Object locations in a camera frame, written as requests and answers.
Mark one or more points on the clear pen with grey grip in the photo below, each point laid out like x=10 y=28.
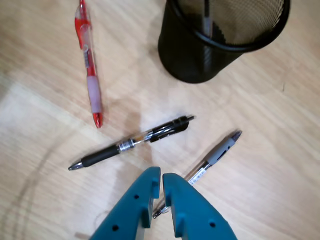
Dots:
x=220 y=152

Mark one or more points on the black clip retractable pen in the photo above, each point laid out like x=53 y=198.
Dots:
x=100 y=156

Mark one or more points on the clear pen with black cap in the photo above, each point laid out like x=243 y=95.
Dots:
x=207 y=25

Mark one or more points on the red retractable pen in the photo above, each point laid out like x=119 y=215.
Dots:
x=93 y=90

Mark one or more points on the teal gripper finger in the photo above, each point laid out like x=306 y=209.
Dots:
x=130 y=215
x=195 y=215

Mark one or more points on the black mesh pen holder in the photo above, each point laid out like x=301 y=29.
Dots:
x=185 y=57

